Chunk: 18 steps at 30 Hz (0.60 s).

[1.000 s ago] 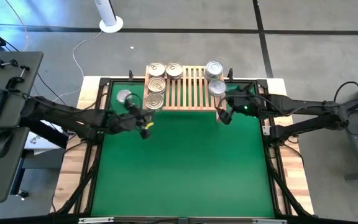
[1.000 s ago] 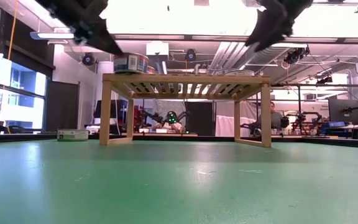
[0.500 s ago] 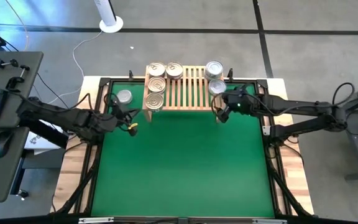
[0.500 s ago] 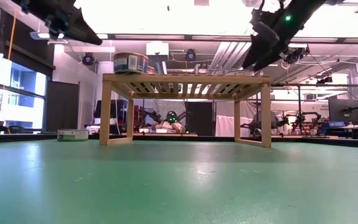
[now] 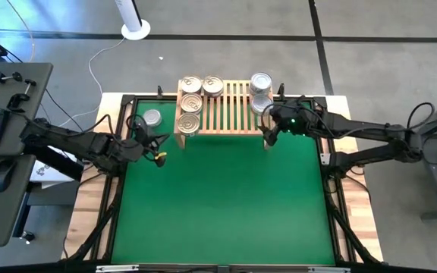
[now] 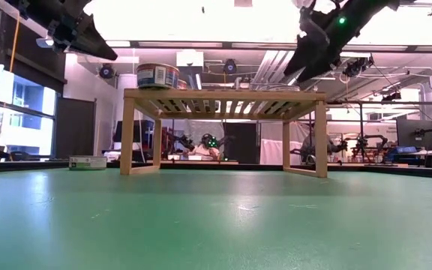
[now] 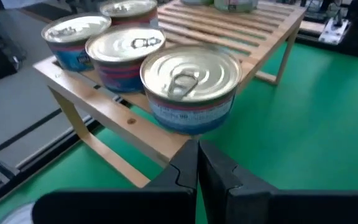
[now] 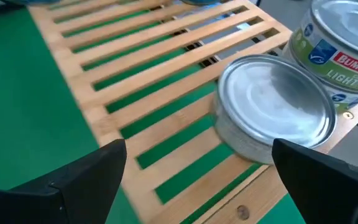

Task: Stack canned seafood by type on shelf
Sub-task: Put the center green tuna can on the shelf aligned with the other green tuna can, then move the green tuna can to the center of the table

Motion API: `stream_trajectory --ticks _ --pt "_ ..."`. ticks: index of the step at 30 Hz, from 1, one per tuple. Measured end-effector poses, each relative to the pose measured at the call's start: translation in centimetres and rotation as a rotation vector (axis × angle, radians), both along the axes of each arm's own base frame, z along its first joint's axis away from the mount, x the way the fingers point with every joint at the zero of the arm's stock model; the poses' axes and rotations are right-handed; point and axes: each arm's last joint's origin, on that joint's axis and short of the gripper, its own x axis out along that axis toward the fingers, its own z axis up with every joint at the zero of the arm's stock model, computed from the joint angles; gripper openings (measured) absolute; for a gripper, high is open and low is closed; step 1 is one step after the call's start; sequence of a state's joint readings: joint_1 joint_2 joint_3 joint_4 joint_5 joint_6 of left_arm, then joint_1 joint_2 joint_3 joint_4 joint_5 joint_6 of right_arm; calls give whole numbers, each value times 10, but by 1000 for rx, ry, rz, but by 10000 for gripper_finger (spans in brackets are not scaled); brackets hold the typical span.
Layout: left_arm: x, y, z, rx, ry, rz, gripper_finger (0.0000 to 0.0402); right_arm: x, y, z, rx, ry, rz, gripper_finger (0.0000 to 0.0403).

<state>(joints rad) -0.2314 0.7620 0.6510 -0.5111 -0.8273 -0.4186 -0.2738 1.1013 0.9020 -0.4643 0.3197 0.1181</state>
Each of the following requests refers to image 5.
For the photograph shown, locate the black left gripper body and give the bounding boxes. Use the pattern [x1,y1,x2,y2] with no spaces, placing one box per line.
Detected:
[137,121,168,168]

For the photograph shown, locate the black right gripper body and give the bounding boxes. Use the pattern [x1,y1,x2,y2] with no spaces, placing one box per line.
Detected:
[268,101,307,136]

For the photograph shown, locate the gold-lid red-blue label can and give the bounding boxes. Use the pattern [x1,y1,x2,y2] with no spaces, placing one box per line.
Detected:
[201,74,225,98]
[176,112,202,137]
[180,93,204,115]
[179,74,203,95]

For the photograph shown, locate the wooden slatted shelf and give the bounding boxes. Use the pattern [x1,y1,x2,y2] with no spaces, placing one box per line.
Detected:
[173,78,277,149]

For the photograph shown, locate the green table mat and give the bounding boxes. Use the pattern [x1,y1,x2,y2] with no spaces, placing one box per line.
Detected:
[110,97,336,265]

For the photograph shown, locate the black diagonal support beam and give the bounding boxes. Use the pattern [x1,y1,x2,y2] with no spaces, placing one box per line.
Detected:
[23,146,85,182]

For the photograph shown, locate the white printed box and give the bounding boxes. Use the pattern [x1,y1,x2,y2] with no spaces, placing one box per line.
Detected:
[30,158,83,190]

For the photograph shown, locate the silver aluminium bar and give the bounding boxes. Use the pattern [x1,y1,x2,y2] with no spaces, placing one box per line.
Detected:
[308,266,351,273]
[96,265,140,272]

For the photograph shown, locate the black computer mouse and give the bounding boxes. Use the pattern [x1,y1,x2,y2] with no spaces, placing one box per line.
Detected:
[0,160,17,193]

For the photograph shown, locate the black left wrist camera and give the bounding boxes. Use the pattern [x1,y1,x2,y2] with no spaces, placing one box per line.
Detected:
[134,124,154,147]

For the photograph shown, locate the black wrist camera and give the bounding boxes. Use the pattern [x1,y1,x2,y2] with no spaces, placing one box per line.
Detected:
[286,96,310,115]
[134,124,154,147]

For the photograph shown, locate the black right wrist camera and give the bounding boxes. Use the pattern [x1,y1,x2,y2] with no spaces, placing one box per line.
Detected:
[286,96,310,115]

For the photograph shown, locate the black aluminium table frame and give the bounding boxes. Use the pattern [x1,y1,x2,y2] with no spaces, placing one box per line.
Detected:
[64,85,385,273]

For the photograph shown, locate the white floor cable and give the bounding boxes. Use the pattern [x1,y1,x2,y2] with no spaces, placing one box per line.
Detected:
[61,36,127,127]

